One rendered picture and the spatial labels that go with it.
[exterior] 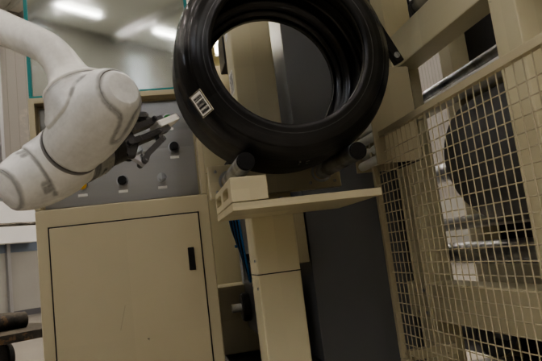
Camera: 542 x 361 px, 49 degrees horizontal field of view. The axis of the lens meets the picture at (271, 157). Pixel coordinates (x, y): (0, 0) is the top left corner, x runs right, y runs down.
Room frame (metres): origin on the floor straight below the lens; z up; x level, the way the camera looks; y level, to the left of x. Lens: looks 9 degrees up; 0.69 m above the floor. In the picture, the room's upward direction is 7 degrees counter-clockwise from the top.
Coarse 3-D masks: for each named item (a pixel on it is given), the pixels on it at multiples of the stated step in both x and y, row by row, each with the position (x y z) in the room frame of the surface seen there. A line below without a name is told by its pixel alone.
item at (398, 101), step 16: (400, 80) 1.78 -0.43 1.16; (384, 96) 1.77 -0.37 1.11; (400, 96) 1.78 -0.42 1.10; (384, 112) 1.77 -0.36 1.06; (400, 112) 1.78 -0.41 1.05; (368, 128) 1.83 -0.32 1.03; (416, 128) 1.79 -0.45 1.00; (384, 144) 1.76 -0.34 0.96; (416, 144) 1.78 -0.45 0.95; (368, 160) 1.85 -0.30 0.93; (384, 160) 1.76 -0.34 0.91; (400, 160) 1.77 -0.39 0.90; (416, 160) 1.82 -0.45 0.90
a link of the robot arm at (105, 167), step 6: (114, 156) 1.06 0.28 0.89; (102, 162) 1.03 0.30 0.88; (108, 162) 1.05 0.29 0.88; (114, 162) 1.06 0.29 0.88; (96, 168) 1.02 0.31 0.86; (102, 168) 1.04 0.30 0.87; (108, 168) 1.06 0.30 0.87; (96, 174) 1.03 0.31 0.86; (102, 174) 1.06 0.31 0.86; (90, 180) 1.04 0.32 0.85
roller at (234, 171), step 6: (240, 156) 1.37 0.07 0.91; (246, 156) 1.37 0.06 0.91; (252, 156) 1.38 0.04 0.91; (234, 162) 1.41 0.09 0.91; (240, 162) 1.37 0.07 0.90; (246, 162) 1.37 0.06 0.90; (252, 162) 1.38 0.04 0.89; (228, 168) 1.54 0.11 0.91; (234, 168) 1.43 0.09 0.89; (240, 168) 1.37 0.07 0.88; (246, 168) 1.37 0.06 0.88; (228, 174) 1.54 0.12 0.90; (234, 174) 1.47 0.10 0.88; (240, 174) 1.44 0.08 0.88; (222, 180) 1.69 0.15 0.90
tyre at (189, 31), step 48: (192, 0) 1.38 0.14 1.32; (240, 0) 1.62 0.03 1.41; (288, 0) 1.65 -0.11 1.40; (336, 0) 1.44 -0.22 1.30; (192, 48) 1.35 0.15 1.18; (336, 48) 1.69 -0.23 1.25; (384, 48) 1.46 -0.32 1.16; (336, 96) 1.69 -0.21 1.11; (240, 144) 1.39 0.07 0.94; (288, 144) 1.39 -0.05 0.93; (336, 144) 1.44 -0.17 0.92
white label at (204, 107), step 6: (198, 90) 1.35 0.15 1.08; (192, 96) 1.37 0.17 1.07; (198, 96) 1.36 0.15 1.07; (204, 96) 1.35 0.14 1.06; (198, 102) 1.37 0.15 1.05; (204, 102) 1.36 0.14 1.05; (198, 108) 1.37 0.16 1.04; (204, 108) 1.36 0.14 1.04; (210, 108) 1.36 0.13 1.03; (204, 114) 1.37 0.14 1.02
